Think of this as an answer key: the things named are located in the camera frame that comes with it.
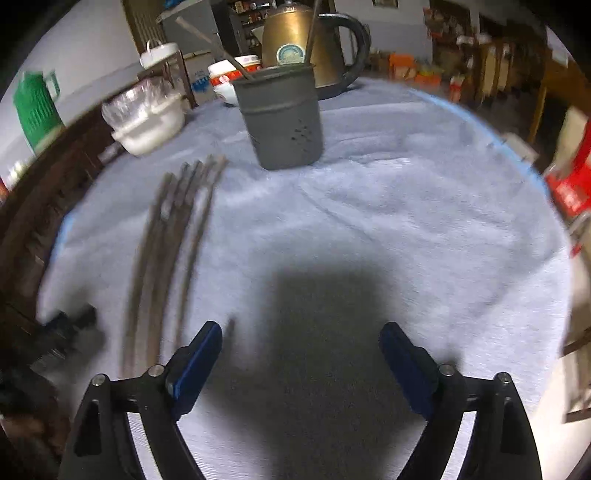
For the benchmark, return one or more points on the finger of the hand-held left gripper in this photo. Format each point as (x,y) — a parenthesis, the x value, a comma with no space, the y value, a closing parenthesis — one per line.
(81,317)

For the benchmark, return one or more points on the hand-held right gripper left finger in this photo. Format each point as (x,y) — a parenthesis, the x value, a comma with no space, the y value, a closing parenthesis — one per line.
(198,364)

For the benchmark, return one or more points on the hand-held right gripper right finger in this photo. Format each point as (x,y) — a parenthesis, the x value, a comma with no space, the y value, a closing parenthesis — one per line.
(406,360)

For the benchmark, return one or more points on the grey utensil holder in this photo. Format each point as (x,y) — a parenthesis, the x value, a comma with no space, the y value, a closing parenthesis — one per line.
(281,120)

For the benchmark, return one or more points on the carved dark wooden table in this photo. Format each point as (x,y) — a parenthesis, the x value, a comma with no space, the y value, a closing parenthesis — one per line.
(41,221)

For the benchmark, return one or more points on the light blue table cloth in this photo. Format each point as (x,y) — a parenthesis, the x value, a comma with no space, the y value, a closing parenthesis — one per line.
(392,207)

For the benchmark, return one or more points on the white bowl with plastic wrap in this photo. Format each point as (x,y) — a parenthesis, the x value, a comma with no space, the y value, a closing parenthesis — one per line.
(147,134)

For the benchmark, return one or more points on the green thermos jug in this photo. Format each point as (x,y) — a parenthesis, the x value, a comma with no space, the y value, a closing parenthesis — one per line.
(37,110)

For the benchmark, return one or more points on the red printed box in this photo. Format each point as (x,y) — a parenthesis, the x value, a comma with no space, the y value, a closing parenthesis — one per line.
(570,189)

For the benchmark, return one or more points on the dark wooden rack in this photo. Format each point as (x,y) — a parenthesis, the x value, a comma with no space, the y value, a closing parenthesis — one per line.
(178,81)

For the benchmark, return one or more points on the cardboard box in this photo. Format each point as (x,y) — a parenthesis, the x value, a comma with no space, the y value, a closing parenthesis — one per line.
(203,76)

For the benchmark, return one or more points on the white cup with red band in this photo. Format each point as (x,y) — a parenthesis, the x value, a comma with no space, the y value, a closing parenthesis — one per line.
(221,83)

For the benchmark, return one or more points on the orange packets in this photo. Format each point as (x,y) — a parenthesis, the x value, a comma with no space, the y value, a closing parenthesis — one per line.
(406,69)

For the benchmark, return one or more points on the white cup with red rim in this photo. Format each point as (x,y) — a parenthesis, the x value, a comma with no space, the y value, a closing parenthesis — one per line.
(247,61)

